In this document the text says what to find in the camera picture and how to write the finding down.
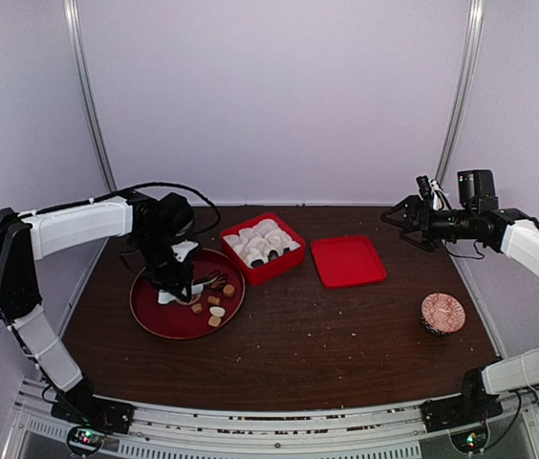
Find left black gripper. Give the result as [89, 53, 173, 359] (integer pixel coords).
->
[133, 230, 195, 302]

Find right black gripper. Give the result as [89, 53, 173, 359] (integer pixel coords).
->
[380, 195, 477, 251]

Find red tin lid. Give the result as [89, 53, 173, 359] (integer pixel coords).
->
[311, 235, 387, 289]

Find white oval chocolate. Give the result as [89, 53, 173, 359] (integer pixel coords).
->
[209, 306, 226, 317]
[265, 229, 284, 246]

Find silver serving tongs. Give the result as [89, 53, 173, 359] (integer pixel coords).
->
[192, 270, 228, 294]

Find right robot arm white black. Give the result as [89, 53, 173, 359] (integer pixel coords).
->
[381, 169, 539, 423]

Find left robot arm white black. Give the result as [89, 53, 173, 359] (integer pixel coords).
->
[0, 189, 200, 425]

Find tan barrel chocolate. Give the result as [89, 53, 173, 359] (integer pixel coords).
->
[207, 295, 222, 306]

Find tan block chocolate lower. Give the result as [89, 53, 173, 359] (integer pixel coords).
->
[208, 317, 221, 327]

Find round red tray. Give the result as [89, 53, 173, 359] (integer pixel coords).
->
[129, 249, 246, 340]

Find red square tin box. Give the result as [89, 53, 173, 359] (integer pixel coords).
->
[220, 212, 306, 286]

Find red patterned small dish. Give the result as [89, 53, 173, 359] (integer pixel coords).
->
[420, 293, 466, 337]

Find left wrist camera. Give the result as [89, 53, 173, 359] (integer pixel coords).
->
[171, 240, 201, 263]

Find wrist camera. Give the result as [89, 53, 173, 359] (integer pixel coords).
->
[416, 175, 452, 210]
[171, 240, 201, 263]

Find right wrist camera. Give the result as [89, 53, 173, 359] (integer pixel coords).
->
[416, 175, 452, 210]

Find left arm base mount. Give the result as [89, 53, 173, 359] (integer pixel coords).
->
[51, 398, 135, 456]

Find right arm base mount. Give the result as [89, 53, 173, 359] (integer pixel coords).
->
[420, 395, 503, 456]

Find aluminium front rail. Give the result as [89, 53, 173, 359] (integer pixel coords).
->
[11, 367, 539, 459]

